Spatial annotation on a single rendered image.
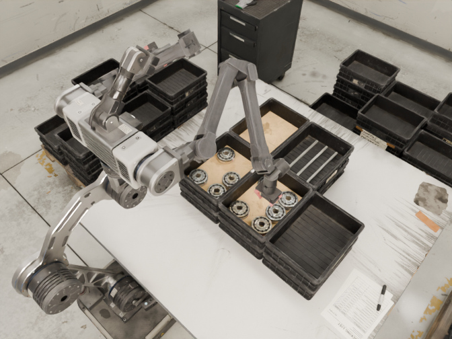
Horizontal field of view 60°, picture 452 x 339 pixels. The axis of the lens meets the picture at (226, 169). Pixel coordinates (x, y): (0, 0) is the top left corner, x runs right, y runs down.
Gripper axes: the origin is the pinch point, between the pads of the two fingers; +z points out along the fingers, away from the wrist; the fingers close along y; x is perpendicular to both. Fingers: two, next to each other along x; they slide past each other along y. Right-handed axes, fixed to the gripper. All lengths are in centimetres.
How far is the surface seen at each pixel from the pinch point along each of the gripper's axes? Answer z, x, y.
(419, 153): 69, -151, -33
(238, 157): 24, -26, 38
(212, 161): 24, -14, 47
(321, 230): 23.3, -19.0, -23.1
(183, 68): 59, -91, 153
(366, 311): 36, -5, -60
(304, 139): 24, -64, 19
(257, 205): 23.4, -8.4, 9.7
